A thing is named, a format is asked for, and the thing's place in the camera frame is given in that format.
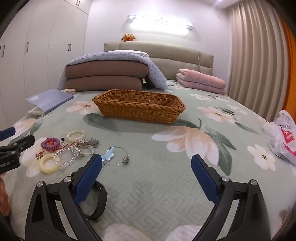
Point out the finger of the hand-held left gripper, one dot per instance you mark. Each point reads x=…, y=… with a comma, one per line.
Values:
x=7, y=134
x=22, y=142

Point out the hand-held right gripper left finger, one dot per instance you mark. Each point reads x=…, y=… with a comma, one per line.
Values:
x=89, y=178

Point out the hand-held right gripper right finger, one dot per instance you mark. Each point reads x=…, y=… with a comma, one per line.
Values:
x=204, y=178

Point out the black wrist band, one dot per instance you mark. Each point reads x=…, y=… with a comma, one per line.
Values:
x=103, y=197

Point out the brown wicker basket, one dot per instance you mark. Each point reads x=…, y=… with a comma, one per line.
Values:
x=138, y=109

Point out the person's left hand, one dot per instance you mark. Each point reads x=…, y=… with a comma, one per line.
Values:
x=4, y=197

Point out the light blue charm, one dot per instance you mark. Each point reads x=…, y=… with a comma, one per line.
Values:
x=108, y=155

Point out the green floral bedspread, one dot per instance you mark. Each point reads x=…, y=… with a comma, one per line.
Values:
x=150, y=185

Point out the cream plush toy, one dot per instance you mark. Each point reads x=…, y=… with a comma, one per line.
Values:
x=69, y=90

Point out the white red plastic bag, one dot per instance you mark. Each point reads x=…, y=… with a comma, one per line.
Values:
x=285, y=136

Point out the white wardrobe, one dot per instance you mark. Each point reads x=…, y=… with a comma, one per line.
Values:
x=46, y=46

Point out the folded pink quilt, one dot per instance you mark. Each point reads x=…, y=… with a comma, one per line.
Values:
x=201, y=80

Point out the folded brown quilt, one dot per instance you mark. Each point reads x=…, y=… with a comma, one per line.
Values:
x=104, y=74

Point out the lilac floral blanket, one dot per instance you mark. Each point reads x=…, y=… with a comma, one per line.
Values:
x=155, y=71

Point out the beige padded headboard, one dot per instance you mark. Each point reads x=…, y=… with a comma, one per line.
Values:
x=180, y=60

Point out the beige pleated curtain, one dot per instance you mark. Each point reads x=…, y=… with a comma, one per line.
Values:
x=254, y=58

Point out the orange curtain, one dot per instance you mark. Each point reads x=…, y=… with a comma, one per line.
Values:
x=290, y=64

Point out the orange plush toy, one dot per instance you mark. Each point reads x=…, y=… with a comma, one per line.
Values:
x=128, y=37

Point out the bright wall light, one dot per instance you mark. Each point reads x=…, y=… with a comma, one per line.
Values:
x=159, y=24

